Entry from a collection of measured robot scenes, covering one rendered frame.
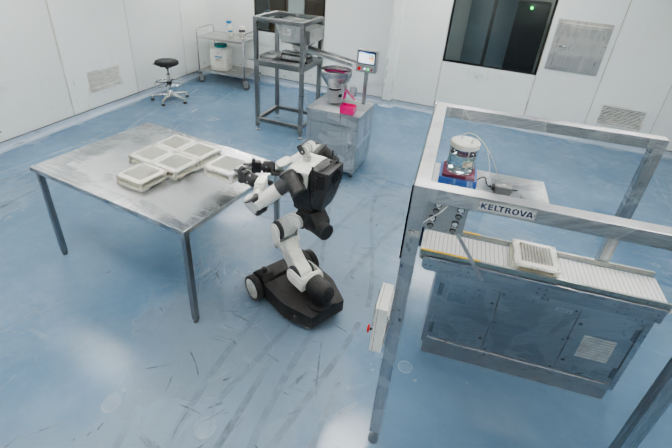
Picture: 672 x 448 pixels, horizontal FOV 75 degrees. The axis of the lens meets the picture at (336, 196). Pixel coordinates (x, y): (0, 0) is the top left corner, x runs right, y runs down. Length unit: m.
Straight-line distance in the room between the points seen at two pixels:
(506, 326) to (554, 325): 0.27
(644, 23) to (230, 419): 6.64
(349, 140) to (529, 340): 2.84
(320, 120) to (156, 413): 3.28
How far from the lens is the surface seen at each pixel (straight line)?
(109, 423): 3.04
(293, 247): 3.25
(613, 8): 7.24
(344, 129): 4.89
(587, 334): 3.09
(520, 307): 2.92
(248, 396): 2.96
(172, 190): 3.27
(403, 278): 1.88
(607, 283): 2.94
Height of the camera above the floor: 2.44
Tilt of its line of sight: 31 degrees down
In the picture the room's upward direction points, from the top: 5 degrees clockwise
